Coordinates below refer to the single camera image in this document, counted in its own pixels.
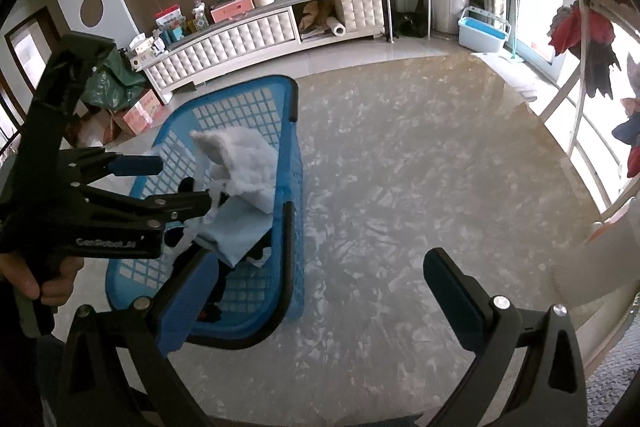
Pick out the white tufted TV cabinet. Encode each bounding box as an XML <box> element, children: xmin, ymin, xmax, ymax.
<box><xmin>142</xmin><ymin>0</ymin><xmax>385</xmax><ymax>103</ymax></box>

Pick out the clothes drying rack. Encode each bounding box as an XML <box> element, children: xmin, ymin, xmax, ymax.
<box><xmin>491</xmin><ymin>0</ymin><xmax>640</xmax><ymax>218</ymax></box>

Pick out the green shopping bag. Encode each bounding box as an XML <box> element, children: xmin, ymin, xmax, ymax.
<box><xmin>80</xmin><ymin>49</ymin><xmax>146</xmax><ymax>113</ymax></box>

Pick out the white ruffled cloth bundle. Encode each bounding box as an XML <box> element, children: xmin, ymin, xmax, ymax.
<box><xmin>190</xmin><ymin>127</ymin><xmax>278</xmax><ymax>215</ymax></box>

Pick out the blue plastic laundry basket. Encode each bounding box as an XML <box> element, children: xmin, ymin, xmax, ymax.
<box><xmin>105</xmin><ymin>76</ymin><xmax>304</xmax><ymax>353</ymax></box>

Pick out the pink cardboard box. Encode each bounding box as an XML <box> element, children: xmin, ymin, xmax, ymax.
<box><xmin>113</xmin><ymin>90</ymin><xmax>163</xmax><ymax>135</ymax></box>

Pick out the white paper roll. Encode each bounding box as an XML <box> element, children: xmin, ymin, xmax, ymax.
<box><xmin>326</xmin><ymin>16</ymin><xmax>346</xmax><ymax>37</ymax></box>

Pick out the light blue towel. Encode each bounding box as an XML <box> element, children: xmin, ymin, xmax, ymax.
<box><xmin>193</xmin><ymin>197</ymin><xmax>272</xmax><ymax>268</ymax></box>

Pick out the pink drawer box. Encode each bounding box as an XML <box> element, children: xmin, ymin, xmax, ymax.
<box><xmin>210</xmin><ymin>0</ymin><xmax>255</xmax><ymax>23</ymax></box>

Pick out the person's left hand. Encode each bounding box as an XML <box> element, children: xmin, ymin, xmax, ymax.
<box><xmin>0</xmin><ymin>254</ymin><xmax>85</xmax><ymax>307</ymax></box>

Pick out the light blue storage bin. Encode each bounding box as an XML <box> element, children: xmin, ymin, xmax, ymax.
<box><xmin>458</xmin><ymin>6</ymin><xmax>512</xmax><ymax>53</ymax></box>

